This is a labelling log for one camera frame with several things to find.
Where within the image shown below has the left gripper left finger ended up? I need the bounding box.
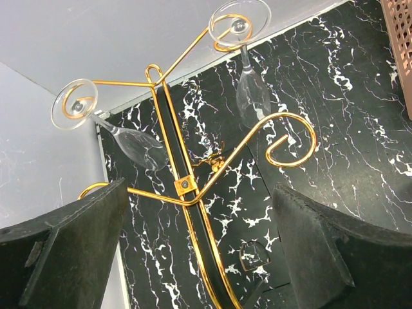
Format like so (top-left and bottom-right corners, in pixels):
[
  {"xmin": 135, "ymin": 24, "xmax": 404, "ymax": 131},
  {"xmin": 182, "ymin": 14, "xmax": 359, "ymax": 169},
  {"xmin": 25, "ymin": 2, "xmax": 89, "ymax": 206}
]
[{"xmin": 1, "ymin": 178, "xmax": 128, "ymax": 308}]

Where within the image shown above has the peach desk organizer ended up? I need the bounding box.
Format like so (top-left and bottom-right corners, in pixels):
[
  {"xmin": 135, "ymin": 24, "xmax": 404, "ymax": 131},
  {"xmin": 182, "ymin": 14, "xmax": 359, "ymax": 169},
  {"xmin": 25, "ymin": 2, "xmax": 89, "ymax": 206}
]
[{"xmin": 380, "ymin": 0, "xmax": 412, "ymax": 119}]

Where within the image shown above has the clear wine glass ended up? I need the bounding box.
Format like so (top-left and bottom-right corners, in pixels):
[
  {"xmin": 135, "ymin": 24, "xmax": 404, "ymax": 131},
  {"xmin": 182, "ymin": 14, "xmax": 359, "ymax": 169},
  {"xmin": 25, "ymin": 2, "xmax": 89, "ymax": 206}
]
[
  {"xmin": 208, "ymin": 0, "xmax": 272, "ymax": 128},
  {"xmin": 50, "ymin": 79, "xmax": 169, "ymax": 171}
]

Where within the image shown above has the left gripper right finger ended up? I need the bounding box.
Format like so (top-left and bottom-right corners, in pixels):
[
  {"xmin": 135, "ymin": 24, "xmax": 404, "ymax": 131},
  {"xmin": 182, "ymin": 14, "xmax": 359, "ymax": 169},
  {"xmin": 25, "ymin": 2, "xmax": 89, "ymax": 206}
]
[{"xmin": 273, "ymin": 183, "xmax": 411, "ymax": 308}]

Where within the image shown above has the gold wire wine glass rack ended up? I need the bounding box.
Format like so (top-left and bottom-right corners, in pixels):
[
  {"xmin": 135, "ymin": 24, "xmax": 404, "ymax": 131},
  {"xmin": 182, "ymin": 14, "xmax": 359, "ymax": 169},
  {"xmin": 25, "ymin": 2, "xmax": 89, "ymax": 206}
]
[{"xmin": 92, "ymin": 25, "xmax": 317, "ymax": 308}]

